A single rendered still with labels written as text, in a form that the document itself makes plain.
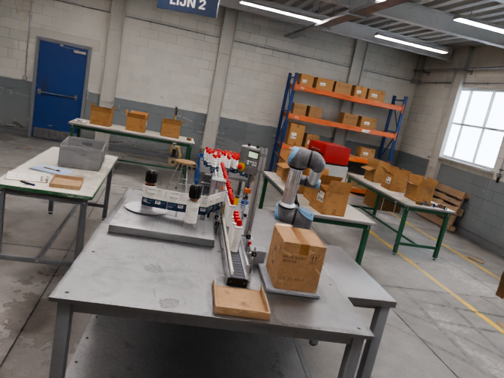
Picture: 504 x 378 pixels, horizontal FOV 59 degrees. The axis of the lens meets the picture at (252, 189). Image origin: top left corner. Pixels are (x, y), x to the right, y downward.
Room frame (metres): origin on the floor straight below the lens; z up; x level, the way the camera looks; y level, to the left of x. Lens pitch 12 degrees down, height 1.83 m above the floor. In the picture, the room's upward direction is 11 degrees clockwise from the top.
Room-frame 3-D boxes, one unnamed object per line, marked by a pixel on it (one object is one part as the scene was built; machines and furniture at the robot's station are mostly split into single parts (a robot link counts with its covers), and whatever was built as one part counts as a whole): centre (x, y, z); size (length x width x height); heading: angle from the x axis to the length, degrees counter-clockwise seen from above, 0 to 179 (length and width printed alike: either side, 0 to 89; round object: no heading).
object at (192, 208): (2.90, 0.37, 1.03); 0.09 x 0.09 x 0.30
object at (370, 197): (9.57, -2.88, 0.19); 0.64 x 0.54 x 0.37; 106
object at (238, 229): (2.59, 0.04, 0.98); 0.05 x 0.05 x 0.20
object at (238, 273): (3.02, 0.11, 0.86); 1.65 x 0.08 x 0.04; 9
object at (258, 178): (3.08, -0.03, 1.16); 0.04 x 0.04 x 0.67; 9
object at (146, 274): (2.88, 0.19, 0.82); 2.10 x 1.50 x 0.02; 9
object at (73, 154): (4.51, 1.80, 0.91); 0.60 x 0.40 x 0.22; 16
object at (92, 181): (4.24, 1.82, 0.40); 1.90 x 0.75 x 0.80; 13
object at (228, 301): (2.03, -0.05, 0.85); 0.30 x 0.26 x 0.04; 9
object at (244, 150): (3.14, 0.04, 1.38); 0.17 x 0.10 x 0.19; 64
